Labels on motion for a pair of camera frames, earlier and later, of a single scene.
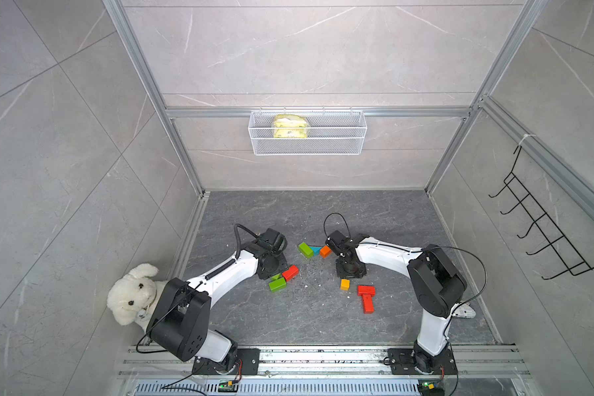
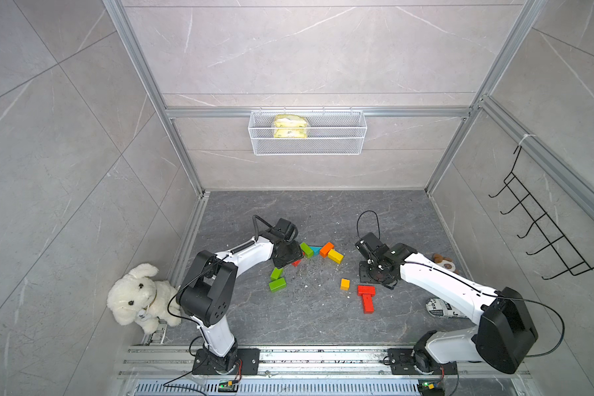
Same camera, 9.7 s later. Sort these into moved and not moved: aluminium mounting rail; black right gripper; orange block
Moved: black right gripper
Not moved: aluminium mounting rail; orange block
